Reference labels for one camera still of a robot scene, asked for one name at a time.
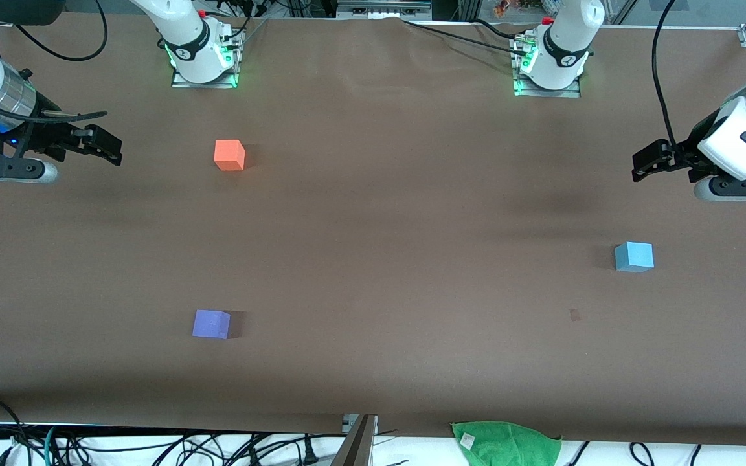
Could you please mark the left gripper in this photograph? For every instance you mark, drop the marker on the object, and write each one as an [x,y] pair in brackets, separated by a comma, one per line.
[689,153]

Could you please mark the purple foam block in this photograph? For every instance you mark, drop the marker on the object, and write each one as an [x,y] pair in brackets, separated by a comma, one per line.
[210,323]

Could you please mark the black power plug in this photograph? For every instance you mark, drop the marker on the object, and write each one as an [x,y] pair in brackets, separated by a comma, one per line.
[309,452]

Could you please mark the grey metal post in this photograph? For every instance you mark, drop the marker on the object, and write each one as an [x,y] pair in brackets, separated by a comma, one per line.
[357,446]

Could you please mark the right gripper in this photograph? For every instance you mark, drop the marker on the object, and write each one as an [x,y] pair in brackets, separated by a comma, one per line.
[47,134]

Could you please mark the green cloth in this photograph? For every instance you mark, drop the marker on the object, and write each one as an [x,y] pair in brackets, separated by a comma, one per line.
[506,446]

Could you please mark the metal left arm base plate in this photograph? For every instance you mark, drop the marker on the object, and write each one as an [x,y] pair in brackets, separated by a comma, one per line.
[548,94]

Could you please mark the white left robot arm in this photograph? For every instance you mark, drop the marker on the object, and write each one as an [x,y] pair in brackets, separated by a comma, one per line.
[567,39]

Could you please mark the grey power strip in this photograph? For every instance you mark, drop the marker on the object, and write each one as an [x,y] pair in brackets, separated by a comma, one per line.
[383,10]

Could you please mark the blue foam block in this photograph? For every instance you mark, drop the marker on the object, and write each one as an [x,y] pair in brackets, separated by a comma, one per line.
[634,257]

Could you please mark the orange foam block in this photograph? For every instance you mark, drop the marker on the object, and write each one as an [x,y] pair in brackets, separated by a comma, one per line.
[228,155]

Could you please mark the colourful toy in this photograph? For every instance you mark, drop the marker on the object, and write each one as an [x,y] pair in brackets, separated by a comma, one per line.
[504,8]

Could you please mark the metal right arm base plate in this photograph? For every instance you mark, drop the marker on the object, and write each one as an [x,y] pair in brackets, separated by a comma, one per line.
[204,85]

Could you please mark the aluminium frame profile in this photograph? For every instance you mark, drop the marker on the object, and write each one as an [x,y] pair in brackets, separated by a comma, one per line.
[469,10]

